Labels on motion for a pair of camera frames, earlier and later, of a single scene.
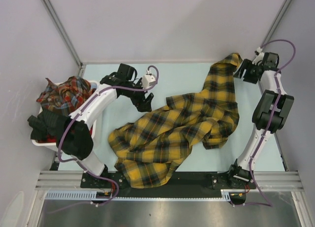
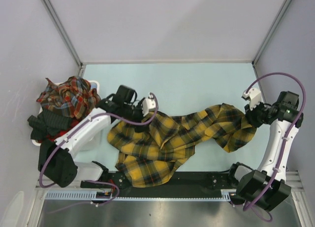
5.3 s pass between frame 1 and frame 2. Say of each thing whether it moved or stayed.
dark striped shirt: stayed
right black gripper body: moved
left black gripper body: moved
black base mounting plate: stayed
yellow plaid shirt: moved
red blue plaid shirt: stayed
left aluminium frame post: stayed
